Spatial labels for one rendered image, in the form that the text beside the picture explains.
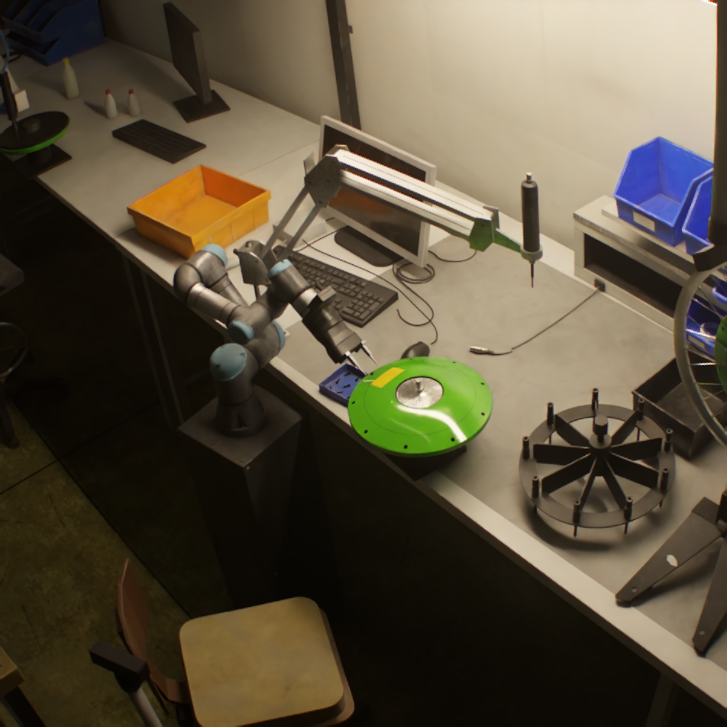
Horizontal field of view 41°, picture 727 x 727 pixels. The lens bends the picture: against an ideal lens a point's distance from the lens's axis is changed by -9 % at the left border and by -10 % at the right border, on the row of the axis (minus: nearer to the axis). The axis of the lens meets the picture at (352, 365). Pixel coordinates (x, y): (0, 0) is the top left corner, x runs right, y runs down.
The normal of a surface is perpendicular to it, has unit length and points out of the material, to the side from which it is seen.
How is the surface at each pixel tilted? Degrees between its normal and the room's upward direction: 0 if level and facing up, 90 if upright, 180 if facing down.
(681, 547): 18
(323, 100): 90
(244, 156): 0
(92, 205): 0
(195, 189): 86
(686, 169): 90
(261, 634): 0
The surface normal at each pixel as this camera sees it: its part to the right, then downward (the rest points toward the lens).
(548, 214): -0.78, 0.46
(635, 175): 0.61, 0.42
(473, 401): 0.24, -0.69
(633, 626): -0.11, -0.77
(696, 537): -0.33, -0.59
